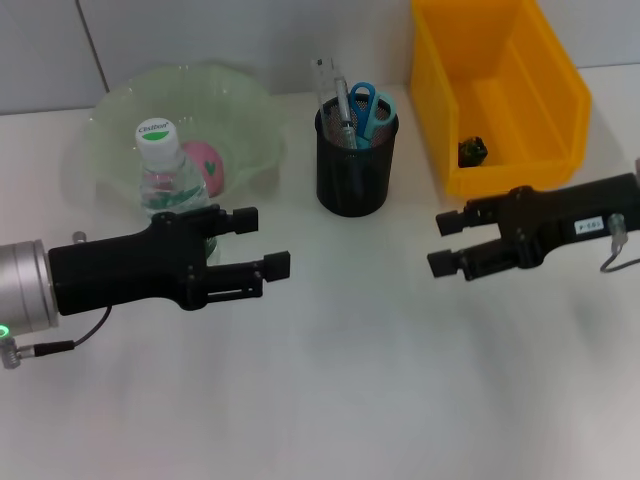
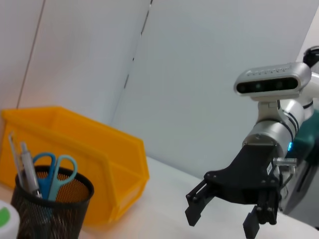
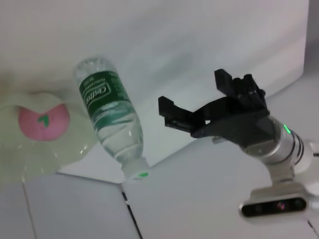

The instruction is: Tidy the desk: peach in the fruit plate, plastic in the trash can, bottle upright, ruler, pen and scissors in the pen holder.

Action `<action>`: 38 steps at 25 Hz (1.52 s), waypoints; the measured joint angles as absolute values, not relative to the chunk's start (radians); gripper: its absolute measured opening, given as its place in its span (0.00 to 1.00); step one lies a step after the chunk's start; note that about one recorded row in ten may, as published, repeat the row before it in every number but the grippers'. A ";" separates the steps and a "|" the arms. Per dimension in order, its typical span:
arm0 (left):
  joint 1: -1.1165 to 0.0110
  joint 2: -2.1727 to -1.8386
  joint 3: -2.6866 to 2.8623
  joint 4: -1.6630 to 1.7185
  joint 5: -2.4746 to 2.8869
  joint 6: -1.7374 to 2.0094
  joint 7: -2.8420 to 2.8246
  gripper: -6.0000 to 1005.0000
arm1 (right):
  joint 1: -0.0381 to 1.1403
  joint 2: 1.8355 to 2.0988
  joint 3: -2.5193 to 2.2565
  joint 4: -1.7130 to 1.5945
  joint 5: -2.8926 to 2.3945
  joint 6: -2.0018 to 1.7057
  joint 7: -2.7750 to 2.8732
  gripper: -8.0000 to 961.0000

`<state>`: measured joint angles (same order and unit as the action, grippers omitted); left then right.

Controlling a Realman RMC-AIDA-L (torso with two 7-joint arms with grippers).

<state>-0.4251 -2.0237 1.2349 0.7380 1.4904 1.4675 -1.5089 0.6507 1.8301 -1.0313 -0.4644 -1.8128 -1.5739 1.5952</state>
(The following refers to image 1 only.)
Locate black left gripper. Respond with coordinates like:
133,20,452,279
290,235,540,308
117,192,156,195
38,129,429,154
48,206,292,317

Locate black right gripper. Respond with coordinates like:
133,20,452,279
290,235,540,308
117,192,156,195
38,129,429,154
427,172,640,282

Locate clear plastic ruler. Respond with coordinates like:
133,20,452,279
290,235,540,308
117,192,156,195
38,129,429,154
310,56,344,146

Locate yellow plastic bin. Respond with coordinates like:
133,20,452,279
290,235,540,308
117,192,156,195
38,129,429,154
410,0,593,197

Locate blue teal scissors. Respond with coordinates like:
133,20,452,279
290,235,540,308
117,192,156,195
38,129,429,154
348,82,397,150

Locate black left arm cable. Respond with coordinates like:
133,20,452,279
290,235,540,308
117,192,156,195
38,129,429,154
2,305,114,370

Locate green glass fruit plate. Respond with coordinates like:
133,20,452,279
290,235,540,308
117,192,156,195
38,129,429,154
62,62,289,221

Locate pink peach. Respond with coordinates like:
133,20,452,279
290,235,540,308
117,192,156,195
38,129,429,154
180,141,226,199

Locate grey right arm cable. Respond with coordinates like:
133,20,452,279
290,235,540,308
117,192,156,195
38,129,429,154
599,212,640,274

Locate black mesh pen cup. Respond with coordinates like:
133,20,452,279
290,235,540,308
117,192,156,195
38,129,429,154
314,94,400,218

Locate silver clear pen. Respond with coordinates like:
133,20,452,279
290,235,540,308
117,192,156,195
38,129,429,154
333,74,364,199

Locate clear green-label water bottle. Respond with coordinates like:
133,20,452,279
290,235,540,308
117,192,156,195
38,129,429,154
134,117,222,266

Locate green plastic wrapper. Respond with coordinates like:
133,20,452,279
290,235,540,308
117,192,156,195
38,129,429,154
458,135,489,169

